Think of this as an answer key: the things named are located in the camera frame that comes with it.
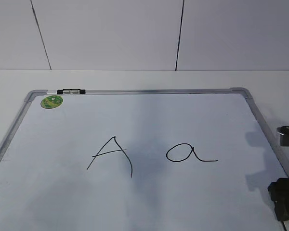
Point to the black silver hanging clip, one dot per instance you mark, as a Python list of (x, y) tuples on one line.
[(71, 91)]

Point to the white whiteboard with aluminium frame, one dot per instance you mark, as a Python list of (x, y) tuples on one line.
[(140, 160)]

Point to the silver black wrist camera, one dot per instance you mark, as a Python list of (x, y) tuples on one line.
[(283, 132)]

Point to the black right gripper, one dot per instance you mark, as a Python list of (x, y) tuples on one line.
[(279, 194)]

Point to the round green sticker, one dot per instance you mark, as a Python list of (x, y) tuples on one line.
[(51, 102)]

